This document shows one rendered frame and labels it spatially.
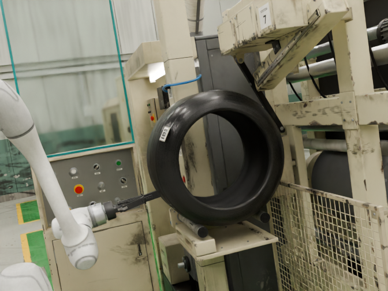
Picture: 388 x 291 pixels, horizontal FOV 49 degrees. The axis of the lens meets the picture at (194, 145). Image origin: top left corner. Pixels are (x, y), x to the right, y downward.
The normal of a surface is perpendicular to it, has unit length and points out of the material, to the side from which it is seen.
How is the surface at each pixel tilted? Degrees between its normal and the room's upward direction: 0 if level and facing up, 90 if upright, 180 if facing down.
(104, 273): 90
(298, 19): 90
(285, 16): 90
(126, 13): 90
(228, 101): 80
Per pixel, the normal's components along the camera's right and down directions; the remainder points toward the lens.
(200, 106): 0.18, -0.13
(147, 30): 0.40, 0.01
